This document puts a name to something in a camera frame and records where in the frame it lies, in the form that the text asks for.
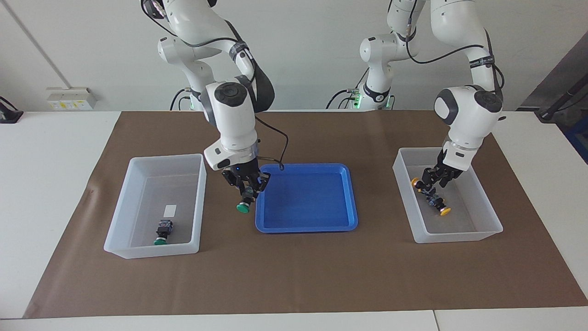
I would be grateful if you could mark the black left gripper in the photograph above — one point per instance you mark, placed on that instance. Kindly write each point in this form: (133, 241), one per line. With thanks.
(452, 161)

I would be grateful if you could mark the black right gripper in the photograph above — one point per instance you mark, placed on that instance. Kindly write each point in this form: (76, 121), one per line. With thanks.
(241, 169)

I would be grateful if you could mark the yellow push button switch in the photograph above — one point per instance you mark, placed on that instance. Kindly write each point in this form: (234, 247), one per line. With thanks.
(415, 183)
(444, 211)

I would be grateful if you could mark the green push button switch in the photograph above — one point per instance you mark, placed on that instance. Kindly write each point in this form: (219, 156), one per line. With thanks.
(243, 208)
(164, 230)

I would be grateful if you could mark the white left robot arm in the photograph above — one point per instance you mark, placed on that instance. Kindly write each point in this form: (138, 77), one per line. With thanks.
(468, 119)

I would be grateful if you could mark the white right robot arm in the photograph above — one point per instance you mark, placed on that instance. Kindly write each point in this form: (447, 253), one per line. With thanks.
(234, 124)

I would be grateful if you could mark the translucent white plastic box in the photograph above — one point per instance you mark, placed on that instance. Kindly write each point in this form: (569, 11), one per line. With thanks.
(138, 207)
(477, 216)

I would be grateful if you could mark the blue plastic tray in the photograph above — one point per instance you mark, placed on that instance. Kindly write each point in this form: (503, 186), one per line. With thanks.
(308, 202)

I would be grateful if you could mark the small white sticker label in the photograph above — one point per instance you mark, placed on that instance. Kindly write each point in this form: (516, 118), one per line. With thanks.
(170, 210)

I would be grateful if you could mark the brown paper table mat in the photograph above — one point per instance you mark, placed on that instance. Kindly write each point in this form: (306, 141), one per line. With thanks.
(294, 276)

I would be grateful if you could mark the black tripod stand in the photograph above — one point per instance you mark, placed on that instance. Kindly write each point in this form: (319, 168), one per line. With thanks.
(558, 102)

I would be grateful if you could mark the blue crate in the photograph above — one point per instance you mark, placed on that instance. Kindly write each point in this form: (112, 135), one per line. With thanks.
(579, 138)

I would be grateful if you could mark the black desk object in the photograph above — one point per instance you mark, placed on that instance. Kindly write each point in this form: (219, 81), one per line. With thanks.
(9, 114)

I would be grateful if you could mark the white wall outlet box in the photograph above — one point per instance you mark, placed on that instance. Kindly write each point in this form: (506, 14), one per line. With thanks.
(71, 99)

